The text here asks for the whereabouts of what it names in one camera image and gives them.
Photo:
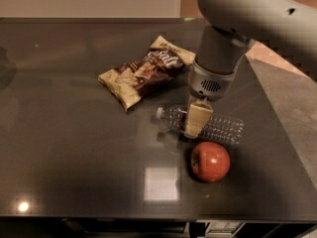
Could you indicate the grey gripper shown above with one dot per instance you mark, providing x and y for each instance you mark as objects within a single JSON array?
[{"x": 208, "y": 84}]

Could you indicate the clear plastic water bottle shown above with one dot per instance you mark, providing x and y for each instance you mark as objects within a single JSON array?
[{"x": 219, "y": 129}]

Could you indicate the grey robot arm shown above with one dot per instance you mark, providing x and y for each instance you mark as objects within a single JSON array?
[{"x": 285, "y": 26}]

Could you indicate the red apple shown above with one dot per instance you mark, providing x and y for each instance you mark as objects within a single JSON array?
[{"x": 210, "y": 161}]

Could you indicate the brown and cream chip bag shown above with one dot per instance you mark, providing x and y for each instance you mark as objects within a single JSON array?
[{"x": 131, "y": 82}]

